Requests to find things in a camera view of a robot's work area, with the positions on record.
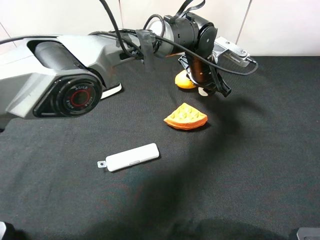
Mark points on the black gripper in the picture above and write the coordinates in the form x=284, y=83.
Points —
x=204, y=76

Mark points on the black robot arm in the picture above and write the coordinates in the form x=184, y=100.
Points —
x=66, y=76

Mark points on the yellow mango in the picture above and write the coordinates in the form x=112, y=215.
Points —
x=183, y=82

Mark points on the orange waffle slice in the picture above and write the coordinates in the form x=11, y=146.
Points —
x=186, y=117

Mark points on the black white board eraser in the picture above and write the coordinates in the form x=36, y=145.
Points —
x=111, y=91

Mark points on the black tablecloth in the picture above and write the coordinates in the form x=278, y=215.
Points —
x=252, y=172

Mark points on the grey flat usb device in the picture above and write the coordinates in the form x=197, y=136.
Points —
x=130, y=157

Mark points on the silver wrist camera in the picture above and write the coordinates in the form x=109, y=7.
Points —
x=231, y=51

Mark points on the grey bracket bottom right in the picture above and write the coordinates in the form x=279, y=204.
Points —
x=308, y=233

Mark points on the grey bracket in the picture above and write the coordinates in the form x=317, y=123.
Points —
x=3, y=229
x=308, y=233

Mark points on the grey bracket bottom left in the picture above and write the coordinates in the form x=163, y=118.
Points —
x=3, y=229

